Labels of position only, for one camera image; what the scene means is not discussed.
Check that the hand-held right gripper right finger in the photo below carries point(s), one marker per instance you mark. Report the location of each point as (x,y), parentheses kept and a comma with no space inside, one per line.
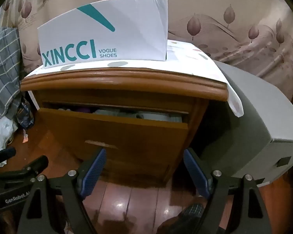
(195,173)

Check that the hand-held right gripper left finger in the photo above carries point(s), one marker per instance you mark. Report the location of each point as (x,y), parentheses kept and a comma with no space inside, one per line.
(95,173)

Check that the dark blue packet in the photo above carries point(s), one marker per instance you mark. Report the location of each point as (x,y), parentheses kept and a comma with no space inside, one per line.
(24,117)

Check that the small orange wrapper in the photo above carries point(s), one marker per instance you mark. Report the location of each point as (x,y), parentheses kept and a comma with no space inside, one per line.
(25,139)

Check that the white dotted cloth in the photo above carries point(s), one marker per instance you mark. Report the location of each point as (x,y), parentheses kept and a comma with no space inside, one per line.
(197,63)

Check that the grey cardboard box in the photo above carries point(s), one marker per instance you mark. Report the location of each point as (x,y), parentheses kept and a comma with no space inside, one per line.
(258,117)

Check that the light blue rolled sock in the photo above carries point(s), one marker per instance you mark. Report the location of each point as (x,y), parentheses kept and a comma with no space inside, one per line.
(64,110)

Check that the wooden drawer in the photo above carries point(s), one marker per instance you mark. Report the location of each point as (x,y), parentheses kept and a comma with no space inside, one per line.
(112,131)

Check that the person's plaid trouser leg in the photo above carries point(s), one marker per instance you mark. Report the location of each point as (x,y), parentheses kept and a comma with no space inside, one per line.
(193,210)

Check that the white shoe box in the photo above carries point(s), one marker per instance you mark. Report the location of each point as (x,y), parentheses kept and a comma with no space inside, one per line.
(136,29)

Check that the leaf print curtain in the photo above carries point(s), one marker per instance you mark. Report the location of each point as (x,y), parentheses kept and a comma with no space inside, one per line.
(210,9)

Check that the wooden nightstand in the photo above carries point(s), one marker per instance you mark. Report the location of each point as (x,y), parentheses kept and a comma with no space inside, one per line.
(136,82)

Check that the purple underwear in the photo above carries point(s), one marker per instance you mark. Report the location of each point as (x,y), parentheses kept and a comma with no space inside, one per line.
(83,109)

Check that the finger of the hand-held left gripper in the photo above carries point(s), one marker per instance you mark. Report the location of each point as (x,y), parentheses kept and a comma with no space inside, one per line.
(5,154)
(36,163)

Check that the white lace fabric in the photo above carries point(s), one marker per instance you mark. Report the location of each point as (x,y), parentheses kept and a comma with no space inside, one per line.
(0,131)

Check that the grey plaid pillow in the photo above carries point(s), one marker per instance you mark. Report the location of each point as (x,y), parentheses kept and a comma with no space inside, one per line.
(5,65)

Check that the pale cardboard box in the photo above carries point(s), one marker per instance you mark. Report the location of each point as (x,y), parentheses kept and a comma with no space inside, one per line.
(33,101)

